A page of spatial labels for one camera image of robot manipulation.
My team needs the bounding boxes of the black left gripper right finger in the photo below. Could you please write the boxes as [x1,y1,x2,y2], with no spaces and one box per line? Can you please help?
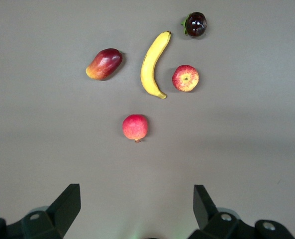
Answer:
[189,184,258,239]

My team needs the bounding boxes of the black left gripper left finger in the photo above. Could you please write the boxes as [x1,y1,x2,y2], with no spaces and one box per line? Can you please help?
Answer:
[21,183,82,239]

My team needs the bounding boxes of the red yellow apple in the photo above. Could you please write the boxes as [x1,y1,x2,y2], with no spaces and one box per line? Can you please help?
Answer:
[172,65,199,93]

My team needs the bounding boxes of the red pomegranate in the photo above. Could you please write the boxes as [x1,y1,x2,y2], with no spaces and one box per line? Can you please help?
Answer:
[122,114,149,144]

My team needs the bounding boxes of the red yellow mango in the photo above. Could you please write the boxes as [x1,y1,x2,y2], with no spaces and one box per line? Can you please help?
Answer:
[85,48,123,81]

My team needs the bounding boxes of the dark purple plum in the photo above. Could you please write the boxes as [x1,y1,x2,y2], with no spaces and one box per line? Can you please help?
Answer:
[181,11,208,37]

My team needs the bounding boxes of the yellow banana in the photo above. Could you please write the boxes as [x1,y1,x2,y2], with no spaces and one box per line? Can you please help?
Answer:
[140,30,172,100]

